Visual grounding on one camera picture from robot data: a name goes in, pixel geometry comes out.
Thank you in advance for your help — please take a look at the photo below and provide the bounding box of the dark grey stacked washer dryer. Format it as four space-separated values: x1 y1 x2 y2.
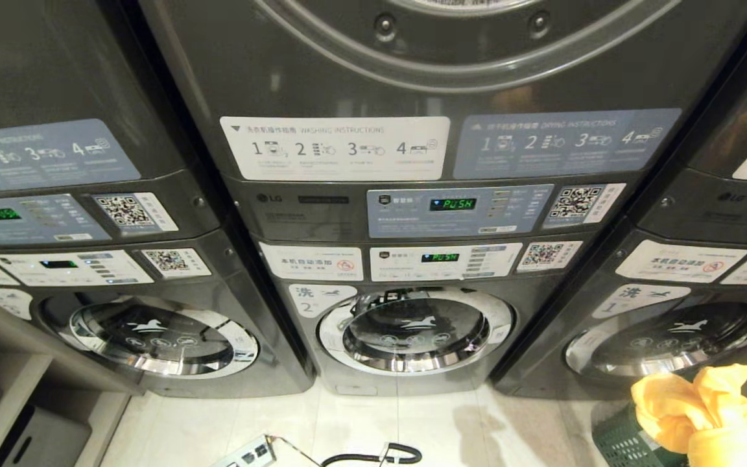
140 0 747 398
0 0 316 400
492 13 747 403

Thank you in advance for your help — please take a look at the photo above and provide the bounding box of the round dryer door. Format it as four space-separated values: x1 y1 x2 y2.
254 0 682 92

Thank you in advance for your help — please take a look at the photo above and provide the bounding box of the green laundry basket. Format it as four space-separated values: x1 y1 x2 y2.
591 402 672 467

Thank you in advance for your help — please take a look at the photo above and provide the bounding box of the round chrome washer door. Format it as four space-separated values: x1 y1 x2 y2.
317 287 516 375
40 295 259 379
565 302 747 379

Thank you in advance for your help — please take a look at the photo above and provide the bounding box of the blue instruction sticker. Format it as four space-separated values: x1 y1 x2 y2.
0 119 142 193
453 108 682 180

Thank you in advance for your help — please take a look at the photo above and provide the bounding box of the white power strip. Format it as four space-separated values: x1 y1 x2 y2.
210 435 278 467

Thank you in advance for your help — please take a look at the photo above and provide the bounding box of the yellow garment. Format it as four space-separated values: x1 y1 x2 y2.
630 363 747 467

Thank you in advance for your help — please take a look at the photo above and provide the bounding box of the grey shelf unit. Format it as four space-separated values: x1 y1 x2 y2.
0 283 144 467

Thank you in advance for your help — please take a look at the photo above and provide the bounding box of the black cable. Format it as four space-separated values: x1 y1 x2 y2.
320 442 423 467

